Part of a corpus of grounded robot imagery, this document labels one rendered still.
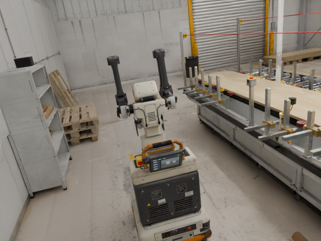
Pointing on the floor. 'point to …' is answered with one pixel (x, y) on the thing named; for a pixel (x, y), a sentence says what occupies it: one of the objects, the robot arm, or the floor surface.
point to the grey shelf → (34, 127)
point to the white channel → (279, 40)
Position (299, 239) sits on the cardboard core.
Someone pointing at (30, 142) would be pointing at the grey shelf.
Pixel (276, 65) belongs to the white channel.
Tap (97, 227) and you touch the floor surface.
